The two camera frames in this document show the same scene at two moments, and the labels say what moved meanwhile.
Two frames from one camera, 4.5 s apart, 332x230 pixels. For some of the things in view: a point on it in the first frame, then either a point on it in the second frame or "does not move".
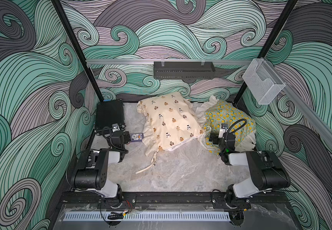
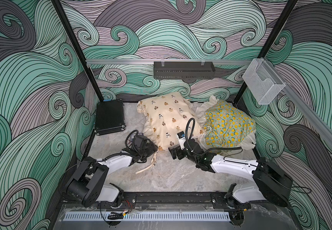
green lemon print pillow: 211,113 does not move
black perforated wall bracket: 183,70 does not move
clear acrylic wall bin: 264,82 does not move
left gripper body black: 125,138 → 148,151
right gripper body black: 217,141 → 182,154
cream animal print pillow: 167,120 does not move
